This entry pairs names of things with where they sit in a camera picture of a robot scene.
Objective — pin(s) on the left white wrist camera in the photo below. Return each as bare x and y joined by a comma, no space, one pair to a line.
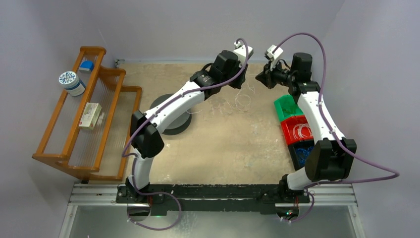
240,51

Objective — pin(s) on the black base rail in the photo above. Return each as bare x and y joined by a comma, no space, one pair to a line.
266,199

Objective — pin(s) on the blue white round tin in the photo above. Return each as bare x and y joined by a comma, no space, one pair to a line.
71,83

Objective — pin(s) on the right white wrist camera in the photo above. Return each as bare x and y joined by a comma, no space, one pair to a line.
273,52

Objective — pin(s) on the aluminium frame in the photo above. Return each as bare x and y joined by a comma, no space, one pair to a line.
105,194

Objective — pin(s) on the black cable spool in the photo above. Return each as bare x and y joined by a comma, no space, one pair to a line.
178,125

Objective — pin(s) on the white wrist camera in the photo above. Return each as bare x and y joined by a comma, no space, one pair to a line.
240,51
273,52

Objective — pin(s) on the blue white small box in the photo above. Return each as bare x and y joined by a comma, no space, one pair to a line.
86,66

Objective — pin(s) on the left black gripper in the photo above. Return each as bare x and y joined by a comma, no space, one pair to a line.
237,85

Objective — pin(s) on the green plastic bin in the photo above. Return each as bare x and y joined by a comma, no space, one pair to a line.
286,107

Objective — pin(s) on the red plastic bin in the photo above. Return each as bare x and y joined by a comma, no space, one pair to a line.
296,129

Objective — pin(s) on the white red carton box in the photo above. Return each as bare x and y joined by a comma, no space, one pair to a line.
90,116

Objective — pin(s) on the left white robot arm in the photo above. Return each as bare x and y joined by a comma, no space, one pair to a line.
145,142

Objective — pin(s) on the black plastic bin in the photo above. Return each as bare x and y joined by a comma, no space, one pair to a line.
299,151

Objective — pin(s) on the wooden rack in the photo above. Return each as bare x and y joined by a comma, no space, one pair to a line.
91,154

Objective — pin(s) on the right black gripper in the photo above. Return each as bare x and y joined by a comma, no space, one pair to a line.
268,78

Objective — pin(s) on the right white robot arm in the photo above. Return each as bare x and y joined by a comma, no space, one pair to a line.
327,160

